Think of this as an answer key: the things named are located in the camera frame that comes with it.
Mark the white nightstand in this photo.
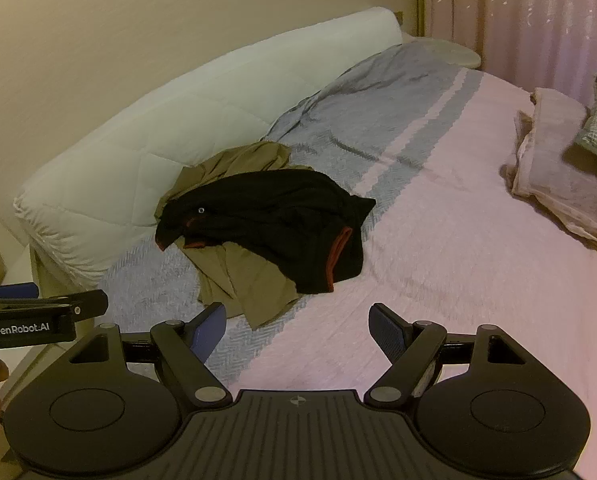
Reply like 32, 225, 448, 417
0, 240, 44, 391

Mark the olive green garment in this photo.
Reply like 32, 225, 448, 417
166, 141, 311, 331

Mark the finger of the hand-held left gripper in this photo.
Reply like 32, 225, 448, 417
0, 289, 109, 322
0, 283, 39, 302

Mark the black shirt with orange trim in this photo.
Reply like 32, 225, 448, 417
156, 169, 376, 295

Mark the folded pale pink blanket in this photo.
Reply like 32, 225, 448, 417
501, 87, 597, 256

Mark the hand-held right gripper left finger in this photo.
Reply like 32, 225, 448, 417
68, 302, 232, 408

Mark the white quilted bolster cushion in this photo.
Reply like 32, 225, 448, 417
13, 6, 404, 286

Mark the white pillow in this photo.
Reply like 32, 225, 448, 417
401, 32, 481, 68

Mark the pink curtain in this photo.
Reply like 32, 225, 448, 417
423, 0, 597, 106

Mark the pink and grey bedspread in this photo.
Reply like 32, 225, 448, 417
28, 40, 597, 461

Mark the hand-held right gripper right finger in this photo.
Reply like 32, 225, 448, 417
365, 303, 529, 407

